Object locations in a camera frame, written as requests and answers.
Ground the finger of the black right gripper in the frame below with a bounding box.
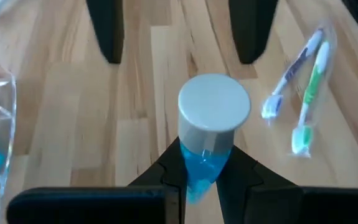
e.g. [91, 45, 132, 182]
[86, 0, 125, 65]
[228, 0, 278, 65]

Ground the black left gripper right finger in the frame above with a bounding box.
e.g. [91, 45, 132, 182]
[215, 146, 294, 224]

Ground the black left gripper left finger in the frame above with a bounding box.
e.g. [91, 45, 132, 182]
[128, 138, 188, 224]

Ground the purple toothbrush in clear wrapper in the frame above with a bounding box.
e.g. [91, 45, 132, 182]
[260, 26, 326, 121]

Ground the green toothbrush in clear wrapper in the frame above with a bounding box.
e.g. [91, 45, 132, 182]
[290, 40, 334, 156]

